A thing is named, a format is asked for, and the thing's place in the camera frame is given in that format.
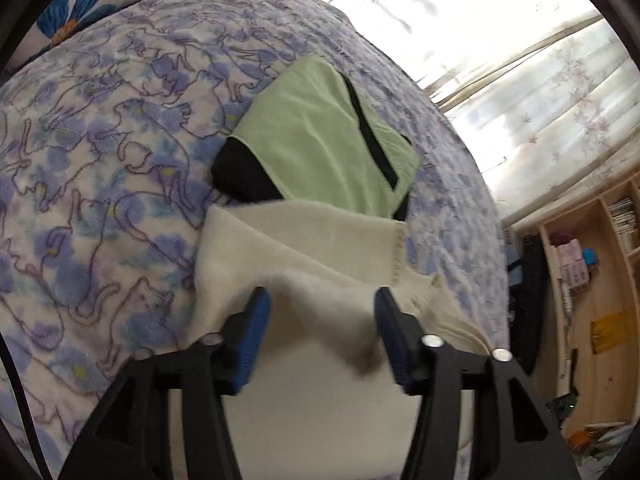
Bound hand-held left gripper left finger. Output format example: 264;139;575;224
60;287;273;480

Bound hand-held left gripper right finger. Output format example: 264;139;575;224
375;287;581;480

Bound white knit cardigan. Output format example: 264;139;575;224
167;200;493;480

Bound black hanging clothing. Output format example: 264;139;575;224
507;234;551;376

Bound stack of pink boxes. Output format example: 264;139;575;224
552;239;591;291

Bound purple floral bed blanket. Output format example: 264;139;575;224
0;0;511;480

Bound green and black garment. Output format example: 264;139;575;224
211;54;421;222

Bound wooden shelf unit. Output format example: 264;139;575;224
502;170;640;461

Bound yellow cloth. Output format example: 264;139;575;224
591;312;629;356

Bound row of books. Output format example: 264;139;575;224
607;197;639;252

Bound sheer leaf print curtain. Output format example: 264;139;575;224
440;20;640;221
295;0;603;93

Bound blue flower print quilt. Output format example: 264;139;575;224
7;0;221;68

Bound black cable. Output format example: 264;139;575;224
0;332;53;480

